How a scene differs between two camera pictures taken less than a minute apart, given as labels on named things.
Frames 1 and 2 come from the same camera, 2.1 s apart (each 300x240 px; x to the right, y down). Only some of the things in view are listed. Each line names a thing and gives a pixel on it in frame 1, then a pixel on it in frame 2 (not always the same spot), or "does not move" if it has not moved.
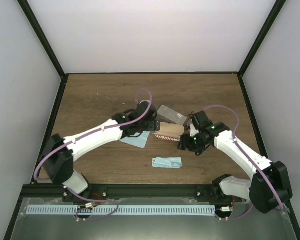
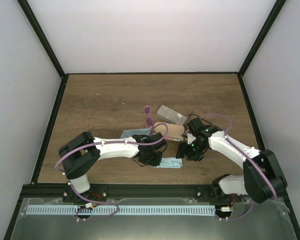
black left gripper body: [154, 126] -> [151, 159]
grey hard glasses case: [166, 114] does not move
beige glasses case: [170, 131] does not move
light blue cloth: [167, 162] does not move
